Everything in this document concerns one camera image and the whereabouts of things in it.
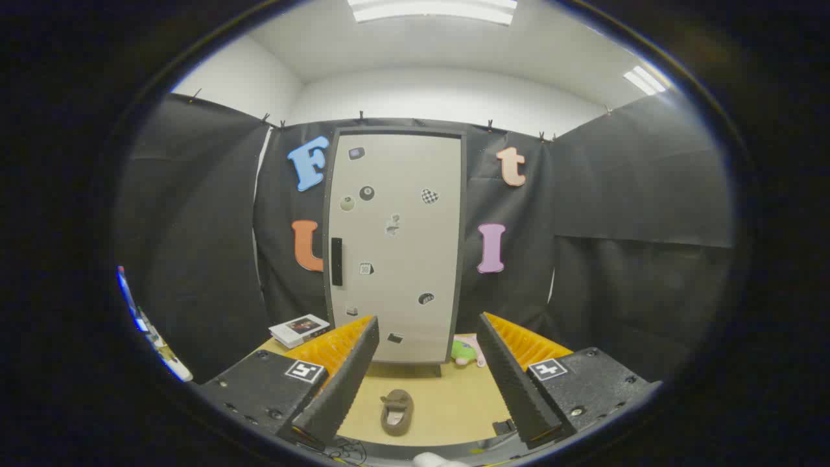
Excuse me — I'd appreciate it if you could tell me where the colourful clutter pile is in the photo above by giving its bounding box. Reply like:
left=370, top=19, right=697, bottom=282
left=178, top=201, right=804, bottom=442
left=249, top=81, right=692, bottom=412
left=117, top=265, right=194, bottom=382

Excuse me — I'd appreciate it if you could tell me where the black backdrop cloth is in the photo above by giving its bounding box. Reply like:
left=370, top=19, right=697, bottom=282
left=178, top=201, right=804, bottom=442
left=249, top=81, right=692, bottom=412
left=117, top=93, right=733, bottom=383

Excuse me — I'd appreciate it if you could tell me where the green and pink plush toy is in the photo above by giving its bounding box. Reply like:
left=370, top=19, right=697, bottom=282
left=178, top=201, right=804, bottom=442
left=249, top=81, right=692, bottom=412
left=451, top=334, right=486, bottom=368

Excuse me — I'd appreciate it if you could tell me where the light grey shoe cabinet door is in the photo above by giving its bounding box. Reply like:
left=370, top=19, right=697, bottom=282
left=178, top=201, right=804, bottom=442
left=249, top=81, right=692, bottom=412
left=327, top=133, right=462, bottom=364

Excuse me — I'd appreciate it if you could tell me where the small ceiling light panel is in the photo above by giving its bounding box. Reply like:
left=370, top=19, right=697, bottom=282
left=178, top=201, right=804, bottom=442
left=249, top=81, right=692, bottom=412
left=622, top=65, right=667, bottom=97

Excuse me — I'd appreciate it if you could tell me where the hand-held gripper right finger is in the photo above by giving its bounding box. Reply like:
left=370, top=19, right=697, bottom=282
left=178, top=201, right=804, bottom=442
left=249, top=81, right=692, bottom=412
left=477, top=311, right=663, bottom=450

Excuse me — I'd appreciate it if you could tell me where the brown fuzzy slipper shoe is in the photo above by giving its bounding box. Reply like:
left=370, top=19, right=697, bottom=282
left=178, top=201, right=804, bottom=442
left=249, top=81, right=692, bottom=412
left=380, top=389, right=414, bottom=437

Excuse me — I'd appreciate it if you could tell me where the long ceiling light panel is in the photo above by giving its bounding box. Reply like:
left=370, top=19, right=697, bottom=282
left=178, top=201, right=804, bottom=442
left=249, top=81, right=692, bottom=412
left=347, top=0, right=519, bottom=27

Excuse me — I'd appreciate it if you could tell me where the tangle of black cables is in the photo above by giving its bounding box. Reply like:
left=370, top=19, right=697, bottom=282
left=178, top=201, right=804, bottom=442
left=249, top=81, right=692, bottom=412
left=324, top=438, right=367, bottom=465

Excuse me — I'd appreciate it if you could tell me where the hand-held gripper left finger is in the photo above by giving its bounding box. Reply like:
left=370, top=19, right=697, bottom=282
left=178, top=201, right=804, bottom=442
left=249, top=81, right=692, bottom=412
left=198, top=316, right=380, bottom=451

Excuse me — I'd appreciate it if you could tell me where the dark grey shoe cabinet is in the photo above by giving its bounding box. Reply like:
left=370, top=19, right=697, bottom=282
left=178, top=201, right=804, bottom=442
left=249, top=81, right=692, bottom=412
left=322, top=126, right=468, bottom=379

